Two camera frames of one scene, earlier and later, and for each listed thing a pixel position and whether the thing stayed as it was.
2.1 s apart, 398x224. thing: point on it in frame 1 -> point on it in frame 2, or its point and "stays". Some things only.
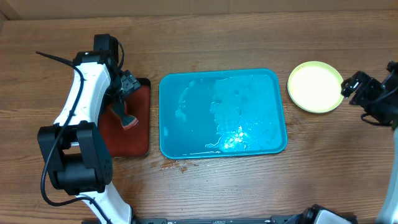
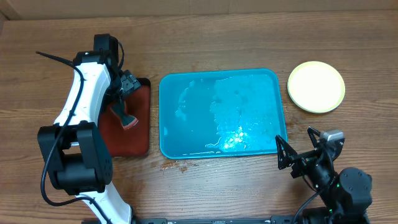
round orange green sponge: x=127 y=121 stays
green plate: x=315 y=87 stays
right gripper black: x=359 y=90 -> x=305 y=155
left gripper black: x=129 y=83 stays
